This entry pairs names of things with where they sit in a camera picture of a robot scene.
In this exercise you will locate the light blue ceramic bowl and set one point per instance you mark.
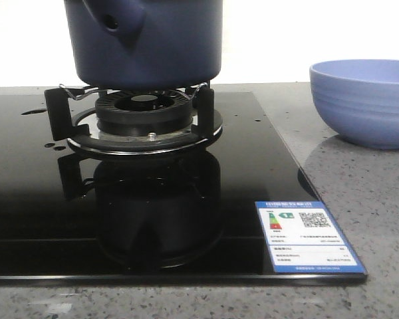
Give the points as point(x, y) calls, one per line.
point(359, 99)

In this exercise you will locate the black metal pot support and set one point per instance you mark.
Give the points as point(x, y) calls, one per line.
point(73, 118)

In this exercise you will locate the dark blue ceramic pot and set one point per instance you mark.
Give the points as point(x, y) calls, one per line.
point(145, 44)

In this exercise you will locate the black round gas burner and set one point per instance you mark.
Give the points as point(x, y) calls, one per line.
point(135, 113)

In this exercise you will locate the blue white energy label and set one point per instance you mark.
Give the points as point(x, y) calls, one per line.
point(303, 238)

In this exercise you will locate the black glass gas cooktop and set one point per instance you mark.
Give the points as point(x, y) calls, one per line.
point(185, 219)

